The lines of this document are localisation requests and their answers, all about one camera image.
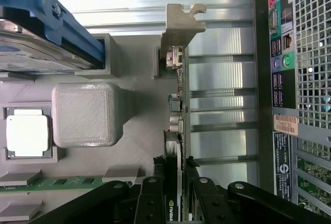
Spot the grey printed parts rack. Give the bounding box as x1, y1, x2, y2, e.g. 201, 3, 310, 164
0, 33, 191, 224

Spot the black licence sticker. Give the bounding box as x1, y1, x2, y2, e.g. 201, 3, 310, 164
273, 131, 292, 202

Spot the green RAM stick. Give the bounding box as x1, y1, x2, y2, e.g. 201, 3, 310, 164
0, 176, 104, 191

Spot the orange service tag sticker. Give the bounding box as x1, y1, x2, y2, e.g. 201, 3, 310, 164
273, 113, 300, 136

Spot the open dark PC case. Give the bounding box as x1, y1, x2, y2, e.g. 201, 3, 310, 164
252, 0, 331, 218

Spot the silver CPU chip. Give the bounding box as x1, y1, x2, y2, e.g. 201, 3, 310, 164
4, 107, 52, 159

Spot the hard disk in blue caddy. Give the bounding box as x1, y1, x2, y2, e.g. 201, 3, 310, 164
0, 0, 107, 74

